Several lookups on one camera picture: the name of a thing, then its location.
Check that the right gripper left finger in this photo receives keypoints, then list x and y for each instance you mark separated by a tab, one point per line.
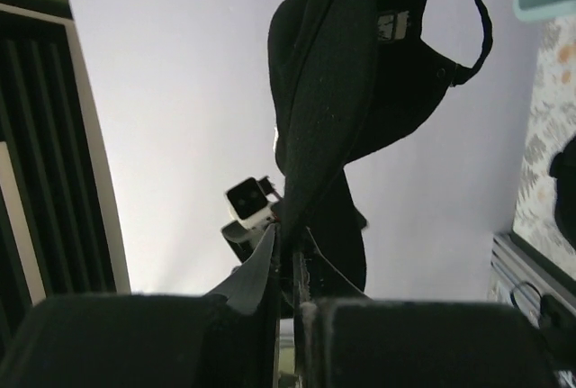
242	346

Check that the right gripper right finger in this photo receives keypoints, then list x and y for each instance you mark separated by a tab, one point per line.
314	277

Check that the black cap gold logo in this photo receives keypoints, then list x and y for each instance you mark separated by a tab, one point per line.
562	171

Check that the black slatted ceiling panel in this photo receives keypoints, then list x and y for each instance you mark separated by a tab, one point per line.
60	229

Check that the floral table mat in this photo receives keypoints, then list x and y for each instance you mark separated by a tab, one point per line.
551	123

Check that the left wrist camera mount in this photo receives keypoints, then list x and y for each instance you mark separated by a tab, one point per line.
250	209

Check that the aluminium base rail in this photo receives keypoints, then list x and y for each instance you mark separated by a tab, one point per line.
523	278

